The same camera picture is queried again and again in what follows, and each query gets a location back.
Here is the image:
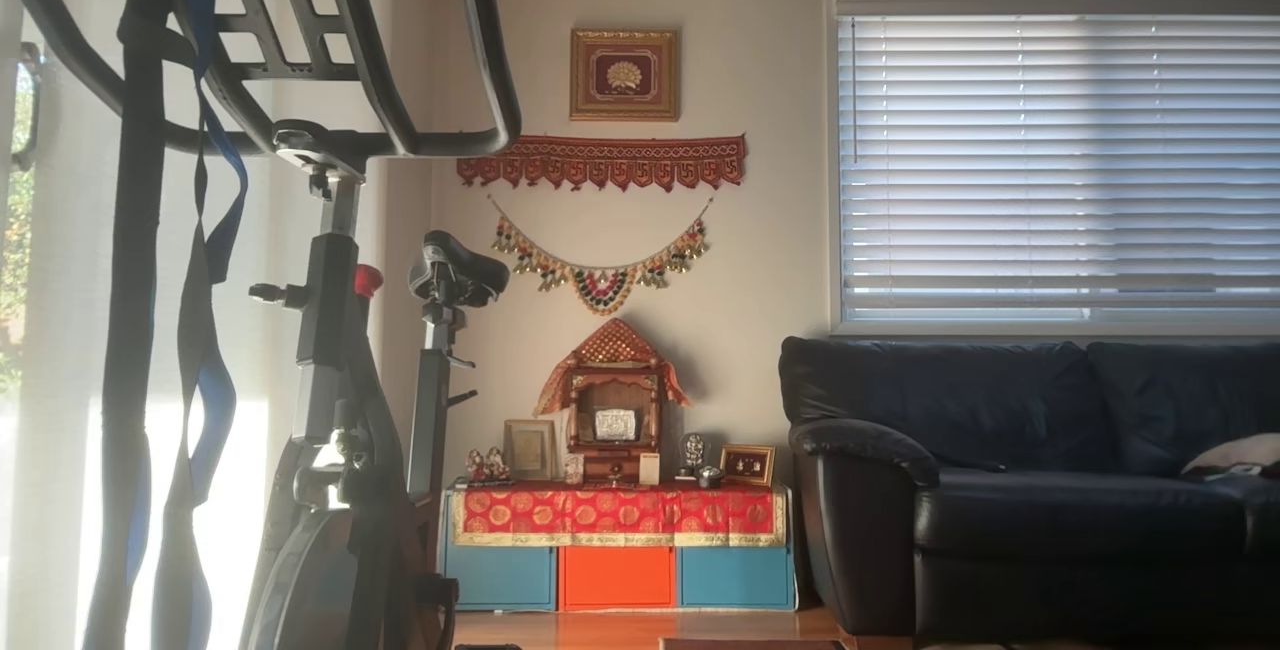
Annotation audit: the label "small gold framed picture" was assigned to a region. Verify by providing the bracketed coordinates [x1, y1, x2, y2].
[720, 444, 777, 488]

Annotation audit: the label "wooden shrine with red canopy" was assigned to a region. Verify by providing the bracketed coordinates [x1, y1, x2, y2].
[534, 318, 692, 487]

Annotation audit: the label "white cushion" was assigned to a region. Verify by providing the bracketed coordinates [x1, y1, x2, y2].
[1182, 433, 1280, 481]

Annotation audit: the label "beaded garland wall hanging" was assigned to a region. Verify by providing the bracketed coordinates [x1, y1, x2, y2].
[488, 196, 715, 317]

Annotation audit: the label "white sheer curtain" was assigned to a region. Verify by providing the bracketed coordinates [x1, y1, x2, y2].
[0, 0, 433, 650]

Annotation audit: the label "red and gold cloth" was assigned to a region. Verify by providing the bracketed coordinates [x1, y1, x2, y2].
[450, 482, 789, 548]

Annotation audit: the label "small colourful figurines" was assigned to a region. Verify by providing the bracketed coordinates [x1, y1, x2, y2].
[464, 447, 514, 488]

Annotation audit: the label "black leather sofa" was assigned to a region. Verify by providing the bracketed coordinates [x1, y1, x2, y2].
[779, 336, 1280, 641]

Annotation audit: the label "blue and orange cabinet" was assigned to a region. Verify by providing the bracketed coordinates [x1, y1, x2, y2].
[440, 488, 798, 613]

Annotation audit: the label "white window blind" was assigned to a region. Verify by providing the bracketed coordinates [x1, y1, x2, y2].
[828, 0, 1280, 336]

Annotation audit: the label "blue hanging strap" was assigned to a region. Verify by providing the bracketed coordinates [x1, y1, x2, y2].
[150, 0, 250, 650]

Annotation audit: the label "dark floor rug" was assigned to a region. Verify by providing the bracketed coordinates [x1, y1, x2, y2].
[660, 638, 847, 650]

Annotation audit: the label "black exercise bike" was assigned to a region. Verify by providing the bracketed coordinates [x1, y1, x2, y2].
[0, 0, 523, 650]

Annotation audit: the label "pale standing picture frame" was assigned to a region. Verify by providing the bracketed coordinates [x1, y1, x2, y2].
[503, 419, 558, 482]

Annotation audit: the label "red embroidered wall hanging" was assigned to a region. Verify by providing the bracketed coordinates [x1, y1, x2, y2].
[457, 135, 747, 194]

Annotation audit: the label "gold framed wall picture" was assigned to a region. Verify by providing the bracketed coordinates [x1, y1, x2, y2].
[570, 28, 680, 122]

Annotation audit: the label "black hanging strap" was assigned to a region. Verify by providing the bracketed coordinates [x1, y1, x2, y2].
[82, 0, 173, 650]

